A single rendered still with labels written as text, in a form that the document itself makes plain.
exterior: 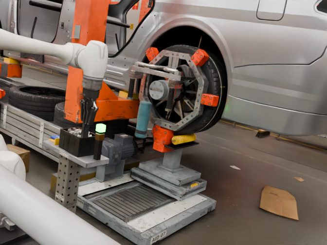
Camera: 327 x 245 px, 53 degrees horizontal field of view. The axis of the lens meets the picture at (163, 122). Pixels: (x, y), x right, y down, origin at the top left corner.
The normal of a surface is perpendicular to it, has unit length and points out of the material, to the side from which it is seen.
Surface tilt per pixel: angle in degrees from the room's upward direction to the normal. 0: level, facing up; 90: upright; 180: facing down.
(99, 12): 90
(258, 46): 90
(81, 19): 90
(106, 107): 90
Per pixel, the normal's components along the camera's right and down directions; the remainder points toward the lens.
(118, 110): 0.78, 0.26
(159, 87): -0.61, 0.07
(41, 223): -0.41, -0.48
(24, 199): -0.20, -0.76
